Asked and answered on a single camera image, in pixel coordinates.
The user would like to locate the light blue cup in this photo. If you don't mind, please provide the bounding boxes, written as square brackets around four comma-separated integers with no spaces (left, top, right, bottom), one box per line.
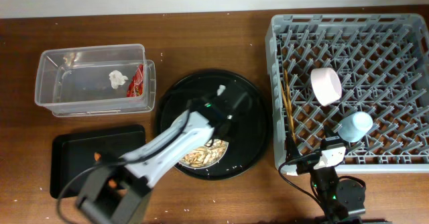
[338,111,373,143]

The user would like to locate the wooden chopstick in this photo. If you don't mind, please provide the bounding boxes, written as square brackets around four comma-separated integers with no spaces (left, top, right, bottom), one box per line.
[280,85,294,133]
[284,68,296,141]

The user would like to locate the pink bowl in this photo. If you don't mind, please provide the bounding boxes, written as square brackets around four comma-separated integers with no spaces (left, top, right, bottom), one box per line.
[310,68,342,106]

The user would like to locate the red snack wrapper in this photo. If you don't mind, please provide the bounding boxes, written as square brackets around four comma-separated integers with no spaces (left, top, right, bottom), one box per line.
[127,64,144,97]

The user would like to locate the white tissue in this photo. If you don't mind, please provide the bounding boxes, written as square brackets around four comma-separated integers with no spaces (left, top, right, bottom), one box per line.
[109,70,128,89]

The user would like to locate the orange carrot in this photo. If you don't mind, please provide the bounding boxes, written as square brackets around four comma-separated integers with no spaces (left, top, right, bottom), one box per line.
[94,152,101,162]

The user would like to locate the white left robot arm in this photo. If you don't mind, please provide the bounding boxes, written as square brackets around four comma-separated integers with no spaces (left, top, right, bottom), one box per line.
[75,85,253,223]

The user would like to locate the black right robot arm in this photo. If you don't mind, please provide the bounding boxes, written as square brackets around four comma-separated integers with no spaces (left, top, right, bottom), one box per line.
[278,134,366,223]

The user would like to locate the grey dishwasher rack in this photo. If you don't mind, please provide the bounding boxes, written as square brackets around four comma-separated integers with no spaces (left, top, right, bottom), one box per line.
[265,13,428,174]

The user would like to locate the round black serving tray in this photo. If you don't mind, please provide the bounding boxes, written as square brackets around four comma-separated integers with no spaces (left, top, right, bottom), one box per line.
[155,69,272,180]

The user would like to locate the grey plate with food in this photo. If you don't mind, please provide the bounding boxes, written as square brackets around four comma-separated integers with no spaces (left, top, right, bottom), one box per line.
[179,139,229,169]

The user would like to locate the clear plastic storage bin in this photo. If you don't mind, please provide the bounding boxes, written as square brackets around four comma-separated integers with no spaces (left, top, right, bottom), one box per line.
[34,44,156,117]

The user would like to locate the black rectangular tray bin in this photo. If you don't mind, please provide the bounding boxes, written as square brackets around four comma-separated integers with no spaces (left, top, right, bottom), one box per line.
[50,124,146,199]

